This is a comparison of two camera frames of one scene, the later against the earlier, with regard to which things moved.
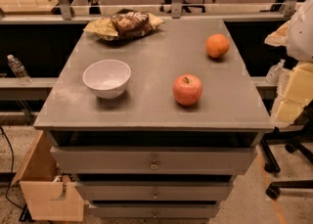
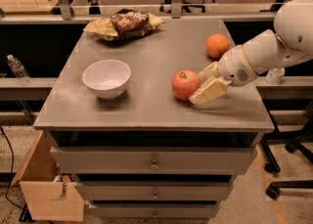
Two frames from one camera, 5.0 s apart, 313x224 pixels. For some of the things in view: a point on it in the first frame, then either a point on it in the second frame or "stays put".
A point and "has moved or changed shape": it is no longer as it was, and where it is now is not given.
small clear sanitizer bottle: [272, 73] stays put
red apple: [188, 89] has moved or changed shape
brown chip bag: [124, 24] stays put
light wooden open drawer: [49, 194] stays put
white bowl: [107, 78] stays put
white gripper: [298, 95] → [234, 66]
